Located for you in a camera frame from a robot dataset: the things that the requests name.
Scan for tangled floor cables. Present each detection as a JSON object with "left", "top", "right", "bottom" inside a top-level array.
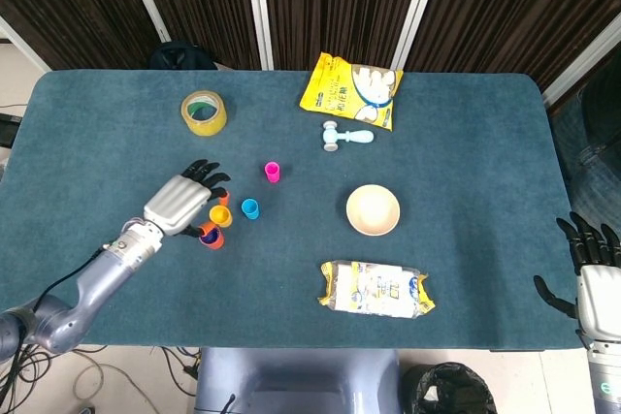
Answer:
[{"left": 0, "top": 343, "right": 203, "bottom": 414}]

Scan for yellow marshmallow bag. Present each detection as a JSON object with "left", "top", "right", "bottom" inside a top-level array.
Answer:
[{"left": 299, "top": 51, "right": 405, "bottom": 132}]

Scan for yellow plastic cup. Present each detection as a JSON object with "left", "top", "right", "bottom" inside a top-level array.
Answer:
[{"left": 209, "top": 204, "right": 234, "bottom": 229}]

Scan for black backpack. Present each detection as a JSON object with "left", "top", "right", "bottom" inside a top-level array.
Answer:
[{"left": 148, "top": 41, "right": 218, "bottom": 71}]

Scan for pale blue toy hammer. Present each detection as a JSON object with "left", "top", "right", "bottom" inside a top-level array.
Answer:
[{"left": 321, "top": 120, "right": 376, "bottom": 152}]

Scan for beige bowl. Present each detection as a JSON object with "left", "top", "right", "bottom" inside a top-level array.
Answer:
[{"left": 345, "top": 183, "right": 402, "bottom": 237}]

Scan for teal table cloth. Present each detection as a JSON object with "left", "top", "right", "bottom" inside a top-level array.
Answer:
[{"left": 0, "top": 69, "right": 581, "bottom": 351}]

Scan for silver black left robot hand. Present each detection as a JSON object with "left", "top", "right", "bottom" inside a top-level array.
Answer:
[{"left": 143, "top": 159, "right": 233, "bottom": 240}]

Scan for black trash bin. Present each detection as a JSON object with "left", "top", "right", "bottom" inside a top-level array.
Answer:
[{"left": 402, "top": 362, "right": 499, "bottom": 414}]

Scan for blue denim jeans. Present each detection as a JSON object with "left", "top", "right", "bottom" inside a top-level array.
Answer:
[{"left": 552, "top": 88, "right": 621, "bottom": 240}]

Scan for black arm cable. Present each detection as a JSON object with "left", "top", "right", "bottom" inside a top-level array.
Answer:
[{"left": 31, "top": 242, "right": 117, "bottom": 313}]

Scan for large orange plastic cup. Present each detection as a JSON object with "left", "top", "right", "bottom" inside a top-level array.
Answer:
[{"left": 198, "top": 221, "right": 226, "bottom": 251}]

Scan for black box device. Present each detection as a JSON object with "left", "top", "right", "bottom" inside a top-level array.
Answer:
[{"left": 0, "top": 112, "right": 23, "bottom": 148}]

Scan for yellow white clear food pack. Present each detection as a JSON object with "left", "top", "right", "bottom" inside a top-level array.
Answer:
[{"left": 317, "top": 259, "right": 437, "bottom": 320}]

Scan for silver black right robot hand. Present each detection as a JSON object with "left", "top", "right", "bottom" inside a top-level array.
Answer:
[{"left": 533, "top": 211, "right": 621, "bottom": 342}]

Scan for yellowish packing tape roll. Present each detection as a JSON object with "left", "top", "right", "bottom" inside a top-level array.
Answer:
[{"left": 180, "top": 89, "right": 228, "bottom": 138}]

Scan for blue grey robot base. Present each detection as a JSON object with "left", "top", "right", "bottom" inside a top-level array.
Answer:
[{"left": 193, "top": 346, "right": 404, "bottom": 414}]

